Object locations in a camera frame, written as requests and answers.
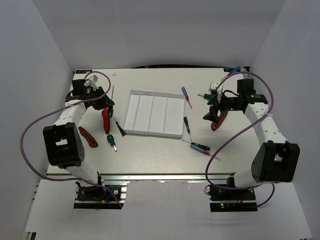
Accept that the red utility knife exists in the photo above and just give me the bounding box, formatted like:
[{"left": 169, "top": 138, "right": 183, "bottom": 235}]
[
  {"left": 211, "top": 111, "right": 229, "bottom": 131},
  {"left": 101, "top": 108, "right": 110, "bottom": 135},
  {"left": 78, "top": 126, "right": 98, "bottom": 148}
]

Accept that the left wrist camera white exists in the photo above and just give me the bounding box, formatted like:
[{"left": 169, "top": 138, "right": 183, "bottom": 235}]
[{"left": 84, "top": 75, "right": 99, "bottom": 89}]

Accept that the blue screwdriver back corner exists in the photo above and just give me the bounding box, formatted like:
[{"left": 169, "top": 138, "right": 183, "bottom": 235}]
[{"left": 224, "top": 66, "right": 242, "bottom": 76}]

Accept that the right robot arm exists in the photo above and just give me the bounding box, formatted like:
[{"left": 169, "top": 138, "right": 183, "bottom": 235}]
[{"left": 203, "top": 78, "right": 300, "bottom": 200}]

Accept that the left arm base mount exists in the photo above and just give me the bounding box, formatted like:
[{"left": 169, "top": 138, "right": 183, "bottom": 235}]
[{"left": 73, "top": 181, "right": 127, "bottom": 210}]

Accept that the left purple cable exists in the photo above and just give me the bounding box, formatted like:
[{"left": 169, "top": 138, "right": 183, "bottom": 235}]
[{"left": 19, "top": 71, "right": 123, "bottom": 208}]

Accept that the white compartment tray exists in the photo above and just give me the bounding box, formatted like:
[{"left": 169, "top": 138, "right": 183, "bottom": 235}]
[{"left": 122, "top": 89, "right": 185, "bottom": 139}]

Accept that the stubby green screwdriver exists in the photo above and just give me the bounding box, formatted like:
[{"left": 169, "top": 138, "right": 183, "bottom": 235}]
[
  {"left": 198, "top": 93, "right": 213, "bottom": 101},
  {"left": 106, "top": 134, "right": 117, "bottom": 152}
]

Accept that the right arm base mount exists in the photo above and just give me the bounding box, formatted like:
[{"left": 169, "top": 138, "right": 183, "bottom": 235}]
[{"left": 204, "top": 185, "right": 258, "bottom": 213}]

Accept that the black green precision screwdriver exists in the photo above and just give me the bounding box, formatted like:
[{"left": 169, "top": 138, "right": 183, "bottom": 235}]
[
  {"left": 182, "top": 140, "right": 211, "bottom": 151},
  {"left": 113, "top": 116, "right": 126, "bottom": 137},
  {"left": 183, "top": 116, "right": 192, "bottom": 141}
]

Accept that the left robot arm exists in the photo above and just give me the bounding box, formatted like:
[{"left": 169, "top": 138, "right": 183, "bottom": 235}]
[{"left": 43, "top": 78, "right": 115, "bottom": 200}]

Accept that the blue screwdriver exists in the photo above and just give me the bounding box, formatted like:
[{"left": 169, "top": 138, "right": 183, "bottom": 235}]
[
  {"left": 190, "top": 144, "right": 212, "bottom": 157},
  {"left": 181, "top": 86, "right": 193, "bottom": 110}
]

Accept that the blue screwdriver front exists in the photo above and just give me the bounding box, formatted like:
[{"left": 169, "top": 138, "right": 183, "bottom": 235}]
[{"left": 190, "top": 144, "right": 212, "bottom": 157}]

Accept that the black green precision screwdriver front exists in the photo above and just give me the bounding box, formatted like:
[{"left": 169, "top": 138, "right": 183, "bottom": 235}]
[{"left": 182, "top": 140, "right": 211, "bottom": 151}]

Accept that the long green screwdriver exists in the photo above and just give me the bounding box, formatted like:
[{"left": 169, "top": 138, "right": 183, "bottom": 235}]
[{"left": 107, "top": 86, "right": 114, "bottom": 119}]

